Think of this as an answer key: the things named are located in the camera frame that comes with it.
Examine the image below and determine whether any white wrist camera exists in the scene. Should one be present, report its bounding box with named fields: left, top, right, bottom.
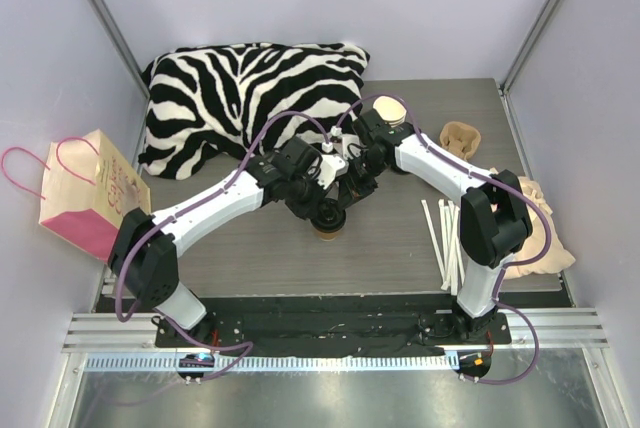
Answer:
left=311, top=142, right=348, bottom=191
left=330, top=126, right=363, bottom=160

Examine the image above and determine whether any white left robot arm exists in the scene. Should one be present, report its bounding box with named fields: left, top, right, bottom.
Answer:
left=108, top=138, right=348, bottom=347

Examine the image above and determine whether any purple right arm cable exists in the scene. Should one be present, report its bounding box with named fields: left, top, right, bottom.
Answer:
left=333, top=92, right=554, bottom=387

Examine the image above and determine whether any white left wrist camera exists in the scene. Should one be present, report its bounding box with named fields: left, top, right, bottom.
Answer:
left=311, top=142, right=348, bottom=191

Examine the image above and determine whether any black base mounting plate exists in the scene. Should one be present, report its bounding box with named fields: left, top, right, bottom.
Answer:
left=97, top=292, right=571, bottom=359

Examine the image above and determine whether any brown paper coffee cup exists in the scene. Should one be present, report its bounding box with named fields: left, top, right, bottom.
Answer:
left=315, top=229, right=341, bottom=241

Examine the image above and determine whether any white wrapped straw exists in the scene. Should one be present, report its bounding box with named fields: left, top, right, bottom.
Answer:
left=455, top=205, right=466, bottom=293
left=421, top=199, right=449, bottom=291
left=438, top=199, right=450, bottom=291
left=447, top=201, right=458, bottom=296

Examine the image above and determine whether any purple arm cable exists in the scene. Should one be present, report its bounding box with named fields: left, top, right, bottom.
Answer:
left=333, top=92, right=554, bottom=387
left=114, top=111, right=331, bottom=384

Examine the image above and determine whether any brown cardboard cup carrier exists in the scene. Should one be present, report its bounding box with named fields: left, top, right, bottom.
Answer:
left=439, top=121, right=481, bottom=161

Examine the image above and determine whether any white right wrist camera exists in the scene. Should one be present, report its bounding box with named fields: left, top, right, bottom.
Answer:
left=330, top=126, right=363, bottom=160

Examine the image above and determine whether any beige folded cloth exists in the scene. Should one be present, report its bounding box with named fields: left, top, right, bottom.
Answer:
left=489, top=167, right=577, bottom=279

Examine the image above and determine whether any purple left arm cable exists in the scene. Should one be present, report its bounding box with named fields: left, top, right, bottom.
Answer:
left=114, top=111, right=331, bottom=384

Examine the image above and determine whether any perforated metal rail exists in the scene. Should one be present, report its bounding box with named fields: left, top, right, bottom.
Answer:
left=85, top=351, right=459, bottom=373

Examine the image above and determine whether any stack of paper cups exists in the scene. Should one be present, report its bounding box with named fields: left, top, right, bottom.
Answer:
left=372, top=96, right=407, bottom=127

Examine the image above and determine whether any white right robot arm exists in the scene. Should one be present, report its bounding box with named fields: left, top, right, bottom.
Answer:
left=352, top=110, right=533, bottom=343

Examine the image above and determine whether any black plastic cup lid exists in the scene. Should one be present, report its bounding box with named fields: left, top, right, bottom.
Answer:
left=310, top=198, right=346, bottom=233

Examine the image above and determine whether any zebra print pillow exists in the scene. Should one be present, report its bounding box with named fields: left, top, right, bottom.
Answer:
left=138, top=42, right=370, bottom=180

